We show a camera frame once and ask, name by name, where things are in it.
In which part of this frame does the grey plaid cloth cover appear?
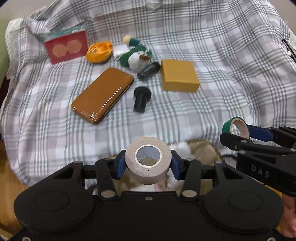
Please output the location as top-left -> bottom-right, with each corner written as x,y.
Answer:
1,1 -> 295,186

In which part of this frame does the white lace trim cloth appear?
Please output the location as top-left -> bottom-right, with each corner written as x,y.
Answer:
5,18 -> 27,72

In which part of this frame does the yellow square box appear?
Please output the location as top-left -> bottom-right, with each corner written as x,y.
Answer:
161,59 -> 200,93

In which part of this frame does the white small box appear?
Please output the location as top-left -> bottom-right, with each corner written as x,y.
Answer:
112,44 -> 130,59

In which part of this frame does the green white snowman plush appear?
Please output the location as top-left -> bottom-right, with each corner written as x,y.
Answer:
119,45 -> 152,72

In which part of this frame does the orange drawstring pouch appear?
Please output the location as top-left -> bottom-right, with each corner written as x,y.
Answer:
85,41 -> 113,63

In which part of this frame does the brown leather case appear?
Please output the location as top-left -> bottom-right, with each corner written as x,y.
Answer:
71,67 -> 134,123

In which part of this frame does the person's hand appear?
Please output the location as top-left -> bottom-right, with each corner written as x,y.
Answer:
280,194 -> 296,238

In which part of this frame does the black mushroom-shaped stand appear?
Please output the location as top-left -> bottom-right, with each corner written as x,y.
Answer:
133,86 -> 152,113

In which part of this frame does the green embroidered cushion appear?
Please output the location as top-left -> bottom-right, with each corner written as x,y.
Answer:
0,19 -> 10,84

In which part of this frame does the dark grey hair roller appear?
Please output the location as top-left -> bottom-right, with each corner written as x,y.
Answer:
137,62 -> 161,81

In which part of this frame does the wooden-head teal peg doll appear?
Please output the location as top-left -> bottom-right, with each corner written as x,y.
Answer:
122,35 -> 140,47

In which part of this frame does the beige tape roll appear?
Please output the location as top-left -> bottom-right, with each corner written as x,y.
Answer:
125,137 -> 171,185

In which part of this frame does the red book with emblem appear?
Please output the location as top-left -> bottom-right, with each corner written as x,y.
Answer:
44,25 -> 88,64

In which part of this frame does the green tape roll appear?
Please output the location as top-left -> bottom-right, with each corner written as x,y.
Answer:
222,116 -> 250,139

